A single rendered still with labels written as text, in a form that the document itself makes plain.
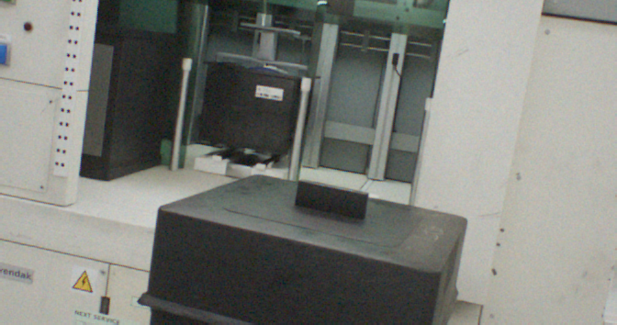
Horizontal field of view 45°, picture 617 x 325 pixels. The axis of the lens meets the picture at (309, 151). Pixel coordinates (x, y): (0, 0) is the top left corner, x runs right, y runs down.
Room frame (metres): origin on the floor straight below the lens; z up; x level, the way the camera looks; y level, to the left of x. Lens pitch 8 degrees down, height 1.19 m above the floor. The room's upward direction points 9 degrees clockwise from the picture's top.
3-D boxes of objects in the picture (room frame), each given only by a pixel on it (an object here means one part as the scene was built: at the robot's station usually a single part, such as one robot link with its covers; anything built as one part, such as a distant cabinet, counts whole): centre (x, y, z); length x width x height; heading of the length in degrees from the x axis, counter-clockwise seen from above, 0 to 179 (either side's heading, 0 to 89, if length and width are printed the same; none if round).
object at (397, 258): (0.82, -0.03, 0.98); 0.29 x 0.29 x 0.13; 74
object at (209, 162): (1.77, 0.13, 0.89); 0.22 x 0.21 x 0.04; 170
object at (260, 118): (1.77, 0.13, 1.06); 0.24 x 0.20 x 0.32; 80
